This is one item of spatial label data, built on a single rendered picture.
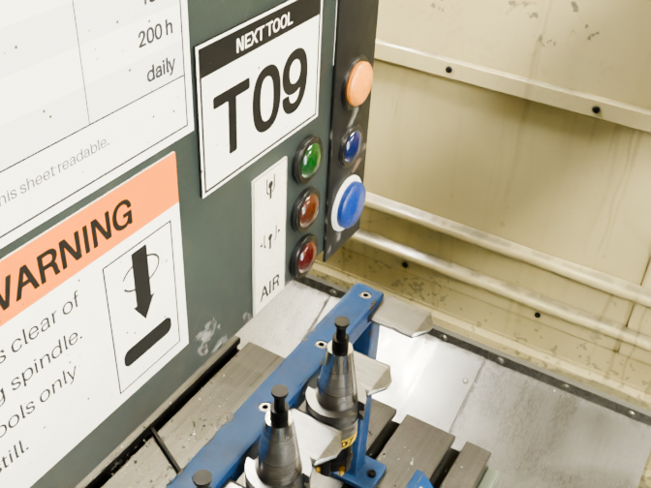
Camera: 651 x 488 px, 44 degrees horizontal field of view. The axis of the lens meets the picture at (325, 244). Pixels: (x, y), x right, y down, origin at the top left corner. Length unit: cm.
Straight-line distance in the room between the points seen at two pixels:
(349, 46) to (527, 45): 76
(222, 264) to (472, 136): 91
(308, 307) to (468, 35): 63
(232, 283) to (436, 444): 88
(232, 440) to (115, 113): 55
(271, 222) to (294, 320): 114
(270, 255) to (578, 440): 106
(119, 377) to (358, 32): 22
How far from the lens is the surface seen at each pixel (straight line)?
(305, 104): 42
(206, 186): 36
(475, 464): 125
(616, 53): 116
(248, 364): 136
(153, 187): 33
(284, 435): 74
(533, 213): 130
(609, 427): 146
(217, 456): 81
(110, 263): 33
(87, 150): 30
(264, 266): 43
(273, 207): 42
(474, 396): 146
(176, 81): 33
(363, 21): 45
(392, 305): 99
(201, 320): 40
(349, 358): 81
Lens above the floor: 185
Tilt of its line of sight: 36 degrees down
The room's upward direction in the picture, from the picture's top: 3 degrees clockwise
